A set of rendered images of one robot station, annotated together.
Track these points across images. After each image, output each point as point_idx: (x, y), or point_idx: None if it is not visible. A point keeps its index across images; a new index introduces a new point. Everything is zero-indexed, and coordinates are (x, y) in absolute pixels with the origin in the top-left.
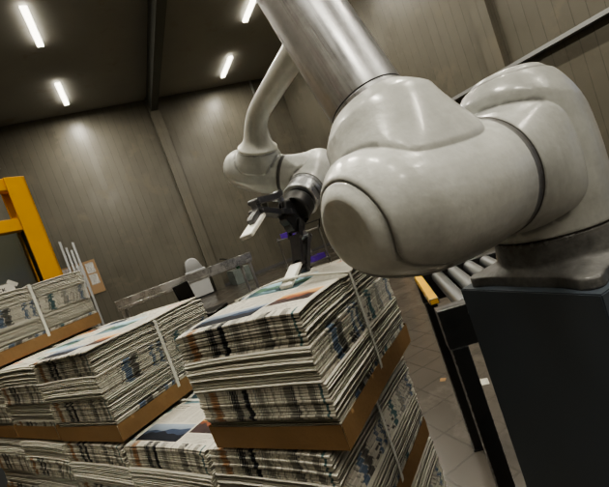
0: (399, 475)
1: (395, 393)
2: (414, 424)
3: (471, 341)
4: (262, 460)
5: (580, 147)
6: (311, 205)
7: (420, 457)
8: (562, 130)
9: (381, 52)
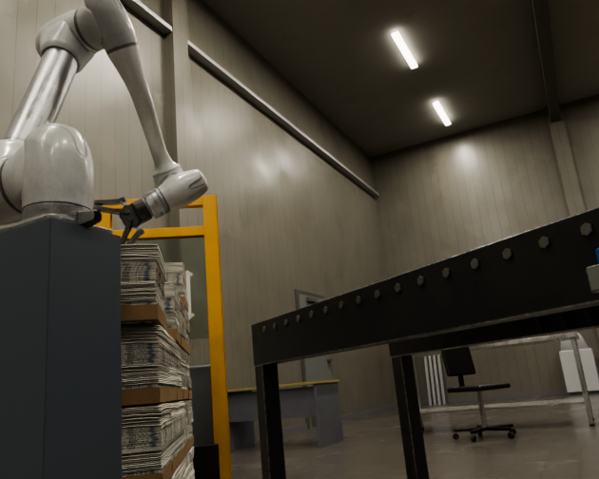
0: None
1: (125, 348)
2: (136, 379)
3: (262, 361)
4: None
5: (21, 167)
6: (142, 209)
7: (127, 403)
8: (16, 160)
9: (15, 127)
